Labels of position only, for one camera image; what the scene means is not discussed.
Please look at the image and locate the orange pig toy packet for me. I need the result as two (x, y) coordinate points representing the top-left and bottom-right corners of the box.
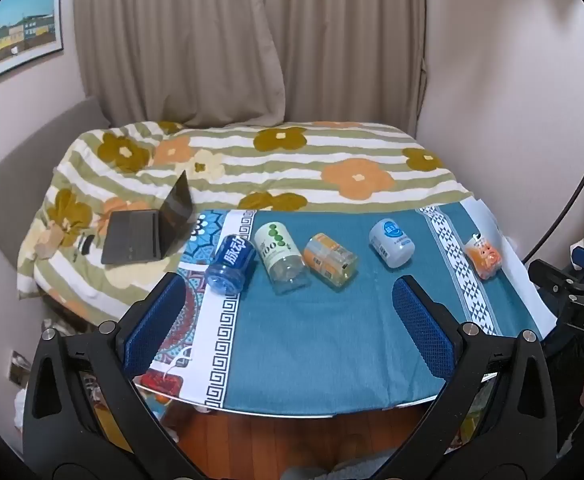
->
(464, 234), (504, 280)

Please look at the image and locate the blue patterned tablecloth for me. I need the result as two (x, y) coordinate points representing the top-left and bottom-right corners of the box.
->
(134, 199), (560, 417)

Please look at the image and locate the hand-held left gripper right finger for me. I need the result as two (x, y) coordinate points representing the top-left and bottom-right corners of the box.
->
(386, 275), (559, 480)

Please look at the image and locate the black cable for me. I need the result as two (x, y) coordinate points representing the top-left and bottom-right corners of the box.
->
(521, 101), (584, 264)

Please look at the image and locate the small cardboard piece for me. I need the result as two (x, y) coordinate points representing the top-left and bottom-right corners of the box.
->
(34, 222), (69, 262)

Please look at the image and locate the clear cup orange label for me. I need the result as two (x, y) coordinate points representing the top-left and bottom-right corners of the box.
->
(303, 232), (359, 288)

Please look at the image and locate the pale blue label cup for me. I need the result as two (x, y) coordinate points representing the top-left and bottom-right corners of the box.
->
(368, 218), (416, 269)

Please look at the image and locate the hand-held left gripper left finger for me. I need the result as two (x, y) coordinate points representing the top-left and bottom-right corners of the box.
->
(22, 272), (198, 480)

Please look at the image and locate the wall poster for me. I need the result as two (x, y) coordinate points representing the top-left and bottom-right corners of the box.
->
(0, 0), (65, 92)

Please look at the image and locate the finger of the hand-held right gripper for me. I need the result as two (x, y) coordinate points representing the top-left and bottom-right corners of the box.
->
(528, 246), (584, 306)

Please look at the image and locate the beige curtain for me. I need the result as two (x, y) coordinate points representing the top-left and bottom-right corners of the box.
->
(257, 0), (429, 135)
(72, 0), (285, 131)

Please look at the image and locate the clear cup green label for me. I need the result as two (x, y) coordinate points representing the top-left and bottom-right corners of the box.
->
(253, 221), (310, 296)

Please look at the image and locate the blue label water bottle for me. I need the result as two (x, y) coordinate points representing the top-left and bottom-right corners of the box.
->
(204, 234), (258, 295)

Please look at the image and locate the floral striped blanket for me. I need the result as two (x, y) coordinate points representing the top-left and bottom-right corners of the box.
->
(16, 121), (475, 326)

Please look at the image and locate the dark grey laptop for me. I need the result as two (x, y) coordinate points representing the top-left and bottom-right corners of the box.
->
(100, 170), (195, 266)

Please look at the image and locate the person's grey trouser leg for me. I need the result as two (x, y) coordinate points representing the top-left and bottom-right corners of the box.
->
(282, 452), (398, 480)

